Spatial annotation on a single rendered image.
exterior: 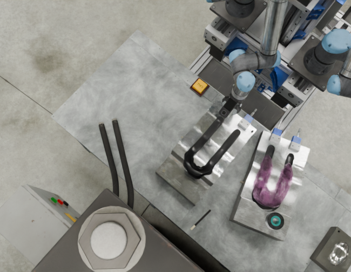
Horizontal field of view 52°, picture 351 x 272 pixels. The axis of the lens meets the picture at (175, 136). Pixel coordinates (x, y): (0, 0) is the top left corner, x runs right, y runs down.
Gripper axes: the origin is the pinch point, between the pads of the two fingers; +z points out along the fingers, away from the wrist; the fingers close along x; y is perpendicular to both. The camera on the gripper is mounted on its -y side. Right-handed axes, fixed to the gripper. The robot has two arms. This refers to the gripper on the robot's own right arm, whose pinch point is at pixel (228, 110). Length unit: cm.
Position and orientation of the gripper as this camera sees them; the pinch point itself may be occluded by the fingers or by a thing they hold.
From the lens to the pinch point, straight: 186.8
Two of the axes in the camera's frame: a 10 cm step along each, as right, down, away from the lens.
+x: -7.7, -6.3, 1.3
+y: 6.4, -7.4, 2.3
